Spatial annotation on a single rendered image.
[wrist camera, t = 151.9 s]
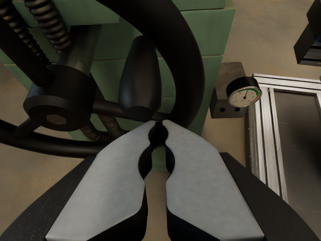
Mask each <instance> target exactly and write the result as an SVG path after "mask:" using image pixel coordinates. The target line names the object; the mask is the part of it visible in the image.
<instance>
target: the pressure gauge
mask: <svg viewBox="0 0 321 241"><path fill-rule="evenodd" d="M246 92H247V94H246ZM226 93H227V98H228V103H229V104H230V105H231V106H233V107H238V108H240V107H246V106H250V105H252V104H254V103H256V102H257V101H258V100H259V99H260V98H261V96H262V91H261V89H260V87H259V84H258V82H257V80H256V79H255V78H253V77H240V78H237V79H235V80H233V81H232V82H231V83H230V84H229V85H228V86H227V88H226ZM245 95H246V99H243V97H245Z"/></svg>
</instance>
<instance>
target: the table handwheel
mask: <svg viewBox="0 0 321 241"><path fill-rule="evenodd" d="M96 1H98V2H99V3H101V4H103V5H104V6H106V7H108V8H109V9H111V10H112V11H113V12H115V13H116V14H118V15H119V16H121V17H122V18H123V19H125V20H126V21H128V22H129V23H130V24H131V25H132V26H134V27H135V28H136V29H137V30H138V31H140V32H141V33H142V34H143V35H144V36H148V37H149V38H151V39H152V40H153V41H154V43H155V47H156V49H157V51H158V52H159V53H160V55H161V56H162V57H163V59H164V60H165V62H166V64H167V65H168V67H169V69H170V71H171V74H172V76H173V79H174V83H175V88H176V98H175V103H174V106H173V109H172V111H171V113H170V114H168V113H163V112H157V113H156V114H155V115H154V116H153V117H152V118H151V119H149V120H147V121H142V122H144V123H146V122H148V121H157V122H160V121H164V120H170V121H172V122H174V123H176V124H178V125H180V126H182V127H184V128H186V129H187V128H188V127H189V126H190V124H191V123H192V122H193V120H194V119H195V117H196V116H197V114H198V112H199V109H200V107H201V104H202V101H203V96H204V89H205V75H204V66H203V59H202V56H201V52H200V49H199V46H198V44H197V41H196V39H195V37H194V35H193V33H192V31H191V29H190V27H189V25H188V23H187V21H186V20H185V18H184V17H183V15H182V14H181V12H180V11H179V9H178V8H177V7H176V5H175V4H174V3H173V2H172V0H96ZM101 28H102V24H94V25H75V26H71V29H70V31H69V33H70V35H71V37H72V39H73V43H72V45H70V46H69V47H68V48H66V49H64V50H63V51H62V52H61V53H60V55H59V58H58V60H57V63H56V64H55V65H47V66H46V65H45V64H44V63H43V62H42V61H41V60H40V59H39V57H38V56H37V55H36V54H35V53H34V52H33V51H32V50H31V49H30V48H29V46H28V45H27V44H26V43H25V42H24V41H23V40H22V39H21V38H20V37H19V36H18V35H17V33H16V32H15V31H14V30H13V29H12V28H11V27H10V26H9V24H8V23H7V22H6V21H5V20H4V18H3V17H2V16H1V15H0V49H1V50H2V51H3V52H4V53H5V54H6V55H7V56H8V57H9V58H10V59H11V60H12V61H13V62H14V63H15V64H16V66H17V67H18V68H19V69H20V70H21V71H22V72H23V73H24V74H25V75H26V76H27V77H28V78H29V79H30V80H31V81H32V82H33V83H32V85H31V88H30V90H29V92H28V94H27V96H26V98H25V100H24V103H23V108H24V110H25V112H26V113H27V114H28V116H29V118H28V119H27V120H26V121H24V122H23V123H22V124H20V125H19V126H16V125H13V124H11V123H8V122H6V121H3V120H1V119H0V143H2V144H6V145H9V146H13V147H16V148H20V149H24V150H27V151H32V152H37V153H43V154H48V155H55V156H61V157H70V158H83V159H86V158H87V157H88V156H89V155H93V156H96V155H97V154H98V153H99V152H100V151H102V150H103V149H104V148H105V147H106V146H108V145H109V144H110V143H112V142H113V141H101V142H94V141H78V140H70V139H64V138H58V137H53V136H49V135H45V134H41V133H37V132H34V130H36V129H37V128H38V127H40V126H43V127H45V128H48V129H51V130H55V131H76V130H78V129H80V128H83V127H85V126H87V125H88V123H89V122H90V118H91V114H98V115H104V116H110V117H116V118H122V119H128V120H130V119H129V118H128V117H127V116H126V115H125V114H124V112H123V111H122V110H121V108H120V107H119V105H118V103H116V102H112V101H108V100H104V99H99V98H95V96H96V86H95V84H94V82H93V81H92V80H91V78H89V74H90V70H91V66H92V62H93V59H94V55H95V51H96V47H97V43H98V39H99V36H100V32H101Z"/></svg>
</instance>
